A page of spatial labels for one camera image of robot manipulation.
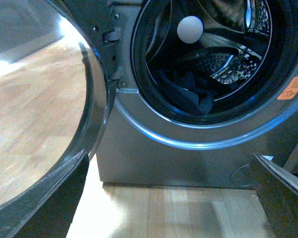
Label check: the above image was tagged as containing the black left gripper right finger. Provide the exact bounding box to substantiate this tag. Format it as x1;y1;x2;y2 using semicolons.
251;153;298;238

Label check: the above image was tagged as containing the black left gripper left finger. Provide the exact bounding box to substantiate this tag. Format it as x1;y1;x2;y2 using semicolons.
0;150;89;238

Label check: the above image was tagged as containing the dark navy knit garment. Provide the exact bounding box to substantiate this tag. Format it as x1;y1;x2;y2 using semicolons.
151;69;220;116

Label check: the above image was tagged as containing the round washing machine door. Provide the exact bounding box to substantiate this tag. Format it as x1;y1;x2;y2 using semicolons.
0;0;117;218

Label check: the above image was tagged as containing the grey front-load washing machine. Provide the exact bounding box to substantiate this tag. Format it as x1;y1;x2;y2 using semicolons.
62;0;298;191

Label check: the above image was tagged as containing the round drain filter cover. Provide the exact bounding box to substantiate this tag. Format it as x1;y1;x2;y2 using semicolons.
230;164;255;188

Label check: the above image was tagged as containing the orange warning sticker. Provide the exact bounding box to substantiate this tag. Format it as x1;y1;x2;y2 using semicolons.
277;76;298;100

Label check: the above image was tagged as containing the white round drum hub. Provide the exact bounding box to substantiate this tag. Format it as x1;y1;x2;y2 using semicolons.
177;16;204;44

